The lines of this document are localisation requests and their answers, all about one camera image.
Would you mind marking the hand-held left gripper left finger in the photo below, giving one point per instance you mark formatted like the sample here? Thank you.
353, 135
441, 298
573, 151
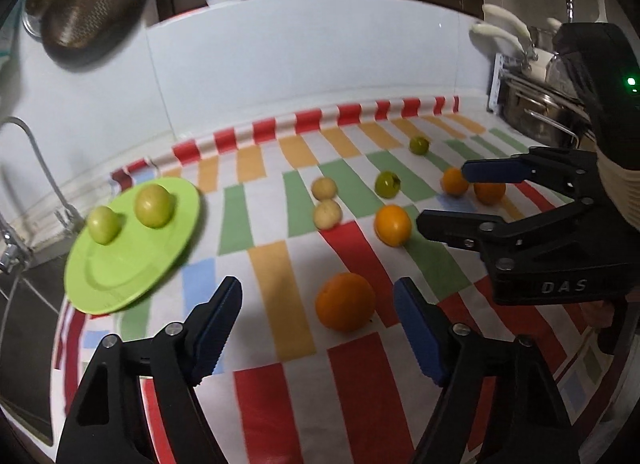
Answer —
217, 329

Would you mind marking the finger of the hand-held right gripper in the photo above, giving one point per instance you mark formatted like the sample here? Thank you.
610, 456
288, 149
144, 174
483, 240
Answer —
487, 169
450, 229

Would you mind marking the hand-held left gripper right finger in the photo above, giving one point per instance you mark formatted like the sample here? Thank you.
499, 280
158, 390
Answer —
417, 334

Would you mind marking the orange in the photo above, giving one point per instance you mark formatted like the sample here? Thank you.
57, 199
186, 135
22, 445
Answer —
345, 301
454, 182
392, 225
490, 193

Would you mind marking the green plate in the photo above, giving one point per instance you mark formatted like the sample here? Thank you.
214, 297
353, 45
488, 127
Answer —
125, 264

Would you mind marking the beige round fruit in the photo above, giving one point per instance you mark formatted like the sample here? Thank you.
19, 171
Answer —
327, 215
324, 189

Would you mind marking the stainless steel pot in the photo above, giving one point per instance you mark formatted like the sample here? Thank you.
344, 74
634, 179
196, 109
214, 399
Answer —
535, 108

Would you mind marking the colourful checked tablecloth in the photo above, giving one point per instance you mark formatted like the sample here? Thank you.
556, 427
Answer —
280, 264

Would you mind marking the large green apple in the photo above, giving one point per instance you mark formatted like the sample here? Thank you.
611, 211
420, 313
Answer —
155, 206

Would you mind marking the small green apple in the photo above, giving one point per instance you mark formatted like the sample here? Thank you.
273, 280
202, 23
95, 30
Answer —
104, 225

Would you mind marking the steel sink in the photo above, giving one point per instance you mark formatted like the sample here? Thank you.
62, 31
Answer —
25, 344

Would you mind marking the spring neck steel faucet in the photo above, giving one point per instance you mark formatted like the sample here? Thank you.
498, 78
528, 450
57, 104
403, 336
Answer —
10, 249

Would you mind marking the curved steel faucet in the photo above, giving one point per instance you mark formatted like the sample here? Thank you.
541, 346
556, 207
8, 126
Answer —
45, 168

